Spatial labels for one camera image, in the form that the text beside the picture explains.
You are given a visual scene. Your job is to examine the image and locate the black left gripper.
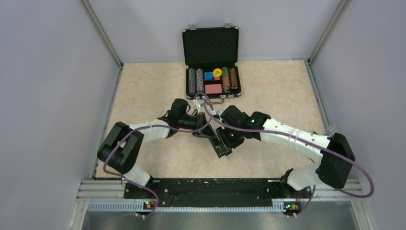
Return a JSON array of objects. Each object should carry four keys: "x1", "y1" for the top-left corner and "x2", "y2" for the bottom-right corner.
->
[{"x1": 179, "y1": 112, "x2": 217, "y2": 139}]

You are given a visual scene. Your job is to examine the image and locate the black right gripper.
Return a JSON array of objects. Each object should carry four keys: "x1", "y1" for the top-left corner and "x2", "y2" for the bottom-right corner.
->
[{"x1": 216, "y1": 124, "x2": 245, "y2": 152}]

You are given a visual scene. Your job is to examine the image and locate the black remote control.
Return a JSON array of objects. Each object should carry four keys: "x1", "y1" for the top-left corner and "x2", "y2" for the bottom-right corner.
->
[{"x1": 209, "y1": 136, "x2": 231, "y2": 158}]

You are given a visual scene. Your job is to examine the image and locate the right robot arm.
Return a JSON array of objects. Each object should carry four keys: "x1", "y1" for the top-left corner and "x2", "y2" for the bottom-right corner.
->
[{"x1": 219, "y1": 105, "x2": 355, "y2": 197}]

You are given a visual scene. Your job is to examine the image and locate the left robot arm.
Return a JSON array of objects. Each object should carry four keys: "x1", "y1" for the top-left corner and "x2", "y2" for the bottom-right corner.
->
[{"x1": 97, "y1": 99, "x2": 219, "y2": 198}]

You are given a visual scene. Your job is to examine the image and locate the red playing card deck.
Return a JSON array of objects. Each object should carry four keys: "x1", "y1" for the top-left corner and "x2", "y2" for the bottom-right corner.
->
[{"x1": 204, "y1": 84, "x2": 223, "y2": 94}]

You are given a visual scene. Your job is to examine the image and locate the green red chip stack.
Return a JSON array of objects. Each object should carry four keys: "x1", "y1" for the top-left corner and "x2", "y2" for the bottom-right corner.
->
[{"x1": 221, "y1": 67, "x2": 230, "y2": 91}]

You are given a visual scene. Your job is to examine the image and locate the blue dealer button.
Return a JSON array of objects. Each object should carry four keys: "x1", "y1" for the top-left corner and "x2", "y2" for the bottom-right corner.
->
[{"x1": 203, "y1": 72, "x2": 214, "y2": 81}]

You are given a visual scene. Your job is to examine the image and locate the orange black chip stack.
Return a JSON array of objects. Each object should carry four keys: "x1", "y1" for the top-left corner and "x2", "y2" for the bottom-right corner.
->
[{"x1": 229, "y1": 68, "x2": 238, "y2": 89}]

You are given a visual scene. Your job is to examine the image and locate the yellow big blind button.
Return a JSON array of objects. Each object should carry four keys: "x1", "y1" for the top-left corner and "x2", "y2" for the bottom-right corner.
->
[{"x1": 213, "y1": 68, "x2": 222, "y2": 78}]

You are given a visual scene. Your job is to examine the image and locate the purple green chip stack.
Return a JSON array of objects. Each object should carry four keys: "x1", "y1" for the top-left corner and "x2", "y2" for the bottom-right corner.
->
[{"x1": 188, "y1": 68, "x2": 196, "y2": 94}]

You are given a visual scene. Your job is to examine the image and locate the black poker chip case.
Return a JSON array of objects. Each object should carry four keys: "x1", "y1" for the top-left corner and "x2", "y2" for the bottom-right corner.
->
[{"x1": 181, "y1": 26, "x2": 242, "y2": 100}]

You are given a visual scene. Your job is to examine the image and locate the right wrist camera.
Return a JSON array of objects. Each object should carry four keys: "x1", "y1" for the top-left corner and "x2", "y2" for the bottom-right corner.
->
[{"x1": 214, "y1": 109, "x2": 225, "y2": 119}]

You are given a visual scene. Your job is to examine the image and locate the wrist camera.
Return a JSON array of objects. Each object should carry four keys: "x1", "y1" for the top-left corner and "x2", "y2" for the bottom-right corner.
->
[
  {"x1": 214, "y1": 109, "x2": 225, "y2": 119},
  {"x1": 193, "y1": 98, "x2": 206, "y2": 113}
]

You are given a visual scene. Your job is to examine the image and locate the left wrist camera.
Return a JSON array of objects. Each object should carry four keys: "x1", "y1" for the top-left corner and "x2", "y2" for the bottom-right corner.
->
[{"x1": 193, "y1": 98, "x2": 206, "y2": 113}]

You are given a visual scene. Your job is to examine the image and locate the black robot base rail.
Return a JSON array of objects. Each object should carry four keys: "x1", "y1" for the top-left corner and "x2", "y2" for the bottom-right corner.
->
[{"x1": 78, "y1": 177, "x2": 362, "y2": 213}]

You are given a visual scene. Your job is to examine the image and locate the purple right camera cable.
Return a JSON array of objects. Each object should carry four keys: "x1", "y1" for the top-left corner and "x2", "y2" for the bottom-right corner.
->
[{"x1": 203, "y1": 102, "x2": 375, "y2": 218}]

